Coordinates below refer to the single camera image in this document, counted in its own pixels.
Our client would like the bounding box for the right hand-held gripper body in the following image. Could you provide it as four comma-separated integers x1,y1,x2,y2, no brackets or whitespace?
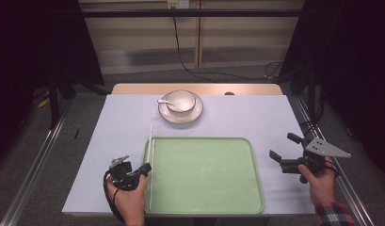
280,137,352,185

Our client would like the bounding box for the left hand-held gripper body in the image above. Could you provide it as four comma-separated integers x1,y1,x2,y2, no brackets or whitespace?
108,154,141,191

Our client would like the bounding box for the white chopstick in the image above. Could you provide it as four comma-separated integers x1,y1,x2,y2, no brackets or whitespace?
148,138,156,212
148,123,154,165

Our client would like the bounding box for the green plastic tray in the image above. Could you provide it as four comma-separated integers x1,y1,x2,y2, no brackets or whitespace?
139,137,265,216

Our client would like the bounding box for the white ceramic spoon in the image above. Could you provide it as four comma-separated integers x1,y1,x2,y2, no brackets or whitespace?
156,98,183,111

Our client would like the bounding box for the white ceramic bowl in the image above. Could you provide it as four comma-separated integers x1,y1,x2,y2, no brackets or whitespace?
165,89,197,114

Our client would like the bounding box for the person's left hand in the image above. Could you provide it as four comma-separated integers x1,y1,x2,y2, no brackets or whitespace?
105,174,149,226

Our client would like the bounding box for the person's right hand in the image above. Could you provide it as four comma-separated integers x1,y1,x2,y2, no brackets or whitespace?
297,155,338,207

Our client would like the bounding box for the black metal stand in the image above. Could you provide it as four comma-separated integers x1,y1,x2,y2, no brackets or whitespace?
307,66,317,122
46,74,61,130

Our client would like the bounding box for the pale table cover sheet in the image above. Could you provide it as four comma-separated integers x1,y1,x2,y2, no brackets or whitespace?
61,93,317,218

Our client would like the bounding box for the white ceramic plate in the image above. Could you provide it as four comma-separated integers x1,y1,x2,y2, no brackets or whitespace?
157,91,204,125

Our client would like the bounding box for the dark curtain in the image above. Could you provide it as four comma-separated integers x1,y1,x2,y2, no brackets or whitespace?
279,0,385,181
0,0,105,166

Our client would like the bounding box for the black horizontal metal bar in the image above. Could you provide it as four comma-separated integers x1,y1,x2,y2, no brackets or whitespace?
81,8,305,19

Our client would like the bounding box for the metal floor rail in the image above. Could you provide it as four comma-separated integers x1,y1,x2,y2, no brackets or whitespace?
0,99,74,226
289,94,376,226

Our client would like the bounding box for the bundle of black floor cables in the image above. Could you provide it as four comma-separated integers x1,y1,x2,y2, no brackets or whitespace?
263,60,286,80

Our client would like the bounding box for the black wall cable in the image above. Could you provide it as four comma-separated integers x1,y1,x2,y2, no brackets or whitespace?
171,7,277,83

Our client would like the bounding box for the wooden vertical wall strip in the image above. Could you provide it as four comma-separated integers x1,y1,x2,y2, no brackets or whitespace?
195,0,203,69

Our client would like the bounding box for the white wall socket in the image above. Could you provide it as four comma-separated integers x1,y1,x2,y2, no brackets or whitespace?
167,0,190,9

